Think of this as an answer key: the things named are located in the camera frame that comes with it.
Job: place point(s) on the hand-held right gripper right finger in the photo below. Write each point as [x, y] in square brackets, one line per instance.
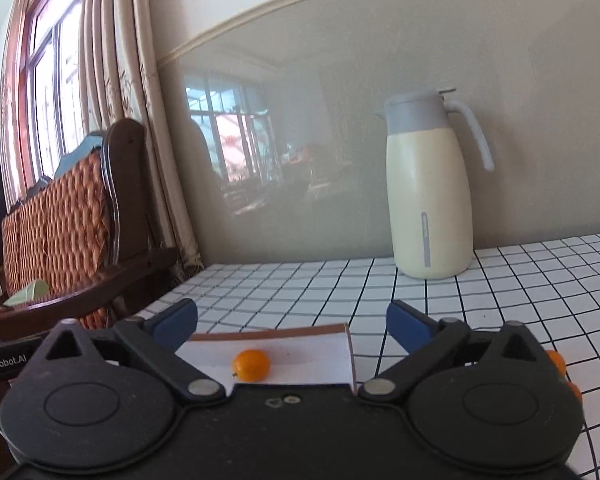
[407, 322]

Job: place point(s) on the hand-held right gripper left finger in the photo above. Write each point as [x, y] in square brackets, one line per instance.
[172, 321]

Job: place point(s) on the yellow-orange kumquat with stem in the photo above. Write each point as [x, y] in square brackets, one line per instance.
[252, 365]

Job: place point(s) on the shallow cardboard box white inside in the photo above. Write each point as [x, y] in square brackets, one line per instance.
[305, 360]

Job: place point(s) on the light green cup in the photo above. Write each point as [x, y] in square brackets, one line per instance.
[30, 292]

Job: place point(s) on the cream thermos jug grey lid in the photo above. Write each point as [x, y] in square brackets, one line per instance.
[427, 200]

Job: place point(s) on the white black checked tablecloth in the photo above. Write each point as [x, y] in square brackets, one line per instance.
[530, 285]

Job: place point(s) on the dark wooden woven chair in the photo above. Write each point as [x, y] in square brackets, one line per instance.
[80, 220]

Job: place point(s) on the large orange mandarin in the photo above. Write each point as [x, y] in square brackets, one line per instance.
[575, 392]

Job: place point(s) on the blue chair cushion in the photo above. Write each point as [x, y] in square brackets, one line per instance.
[77, 156]

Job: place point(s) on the beige patterned curtain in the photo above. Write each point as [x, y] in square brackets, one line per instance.
[130, 85]

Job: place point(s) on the red framed window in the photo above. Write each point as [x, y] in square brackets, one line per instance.
[50, 85]

